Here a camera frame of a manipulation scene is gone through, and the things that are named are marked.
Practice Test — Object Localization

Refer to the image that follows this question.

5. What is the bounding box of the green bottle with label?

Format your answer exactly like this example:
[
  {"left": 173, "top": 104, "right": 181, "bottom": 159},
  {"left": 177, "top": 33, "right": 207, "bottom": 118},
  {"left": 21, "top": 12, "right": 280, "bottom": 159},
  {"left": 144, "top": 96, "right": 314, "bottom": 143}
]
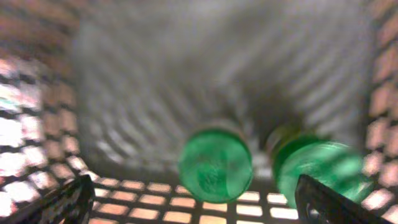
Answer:
[{"left": 178, "top": 126, "right": 254, "bottom": 203}]

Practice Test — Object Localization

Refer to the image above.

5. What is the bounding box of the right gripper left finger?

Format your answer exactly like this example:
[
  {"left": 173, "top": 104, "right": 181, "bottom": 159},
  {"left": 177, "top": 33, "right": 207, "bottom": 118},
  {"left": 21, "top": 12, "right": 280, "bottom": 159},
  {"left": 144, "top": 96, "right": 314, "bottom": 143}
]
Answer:
[{"left": 1, "top": 174, "right": 95, "bottom": 224}]

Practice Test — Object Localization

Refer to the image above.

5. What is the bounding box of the grey plastic basket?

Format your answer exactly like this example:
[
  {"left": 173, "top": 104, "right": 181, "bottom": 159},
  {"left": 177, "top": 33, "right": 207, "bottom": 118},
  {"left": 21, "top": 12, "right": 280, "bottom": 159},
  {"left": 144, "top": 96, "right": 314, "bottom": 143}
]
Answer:
[{"left": 1, "top": 1, "right": 397, "bottom": 223}]

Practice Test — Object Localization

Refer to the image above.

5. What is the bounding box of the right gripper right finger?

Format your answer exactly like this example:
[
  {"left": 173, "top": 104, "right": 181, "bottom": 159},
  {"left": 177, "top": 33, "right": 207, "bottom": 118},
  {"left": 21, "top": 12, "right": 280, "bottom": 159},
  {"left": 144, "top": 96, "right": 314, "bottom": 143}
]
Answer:
[{"left": 295, "top": 174, "right": 392, "bottom": 224}]

